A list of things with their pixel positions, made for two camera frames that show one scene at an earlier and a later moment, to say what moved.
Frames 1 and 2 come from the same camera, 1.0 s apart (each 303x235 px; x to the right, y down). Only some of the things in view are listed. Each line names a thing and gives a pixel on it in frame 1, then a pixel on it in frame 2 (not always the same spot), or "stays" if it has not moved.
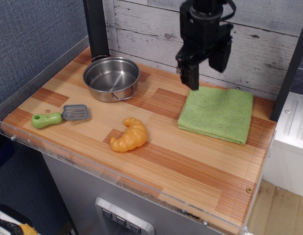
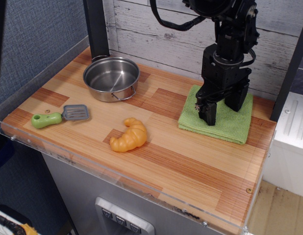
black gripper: [202, 34] to [218, 80]
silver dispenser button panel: [111, 219] stays
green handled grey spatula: [70, 112] stays
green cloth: [224, 114] stays
